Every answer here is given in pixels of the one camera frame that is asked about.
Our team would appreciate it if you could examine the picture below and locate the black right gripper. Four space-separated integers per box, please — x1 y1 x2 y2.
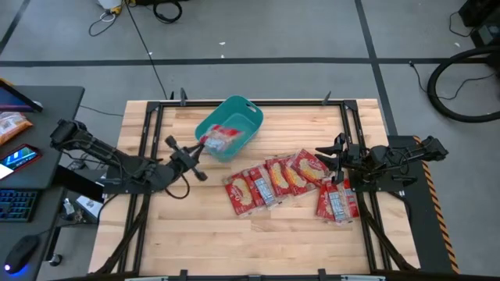
314 132 366 184

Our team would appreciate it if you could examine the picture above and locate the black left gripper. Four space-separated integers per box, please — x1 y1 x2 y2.
163 134 209 183

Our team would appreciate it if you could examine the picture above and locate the teal plastic basket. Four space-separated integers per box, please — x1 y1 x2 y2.
194 94 265 164

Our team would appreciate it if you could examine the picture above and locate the black mat striped edge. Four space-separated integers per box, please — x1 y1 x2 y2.
386 134 461 275

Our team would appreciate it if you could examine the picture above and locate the white box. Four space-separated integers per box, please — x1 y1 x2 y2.
74 194 103 219

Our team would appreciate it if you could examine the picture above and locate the black side desk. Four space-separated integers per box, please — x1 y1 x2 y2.
0 85 86 281

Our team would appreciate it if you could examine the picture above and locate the white trash bin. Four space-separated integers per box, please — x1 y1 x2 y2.
96 0 123 12

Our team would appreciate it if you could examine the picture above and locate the smartphone with red case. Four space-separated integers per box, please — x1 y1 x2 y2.
0 143 43 181

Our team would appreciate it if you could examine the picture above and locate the orange snack bag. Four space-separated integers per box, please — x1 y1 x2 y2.
0 112 34 146

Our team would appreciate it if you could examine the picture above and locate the black backlit keyboard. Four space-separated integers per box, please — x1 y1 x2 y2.
0 188 42 223

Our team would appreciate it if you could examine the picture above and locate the black computer mouse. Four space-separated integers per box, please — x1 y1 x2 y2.
2 233 41 275

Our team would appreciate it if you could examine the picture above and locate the black equipment stack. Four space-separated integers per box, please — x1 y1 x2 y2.
459 0 500 50

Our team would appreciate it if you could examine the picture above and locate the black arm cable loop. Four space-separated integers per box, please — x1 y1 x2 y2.
163 173 191 200

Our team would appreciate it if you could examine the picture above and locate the black metal rig frame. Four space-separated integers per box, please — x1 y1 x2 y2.
89 87 421 281

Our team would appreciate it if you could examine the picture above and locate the thin black hanging cable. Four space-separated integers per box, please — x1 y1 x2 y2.
123 0 170 101

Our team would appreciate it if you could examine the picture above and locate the thin black floor cable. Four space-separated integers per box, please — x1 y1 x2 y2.
87 11 118 38
408 60 497 101

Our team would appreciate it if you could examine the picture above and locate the large black hose ring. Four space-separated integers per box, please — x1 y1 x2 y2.
426 45 500 124

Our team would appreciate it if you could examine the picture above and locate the black coiled cable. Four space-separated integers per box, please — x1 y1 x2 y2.
152 0 184 24

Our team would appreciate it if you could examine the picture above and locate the tablet with dark frame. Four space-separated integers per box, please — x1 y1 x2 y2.
0 77 44 114

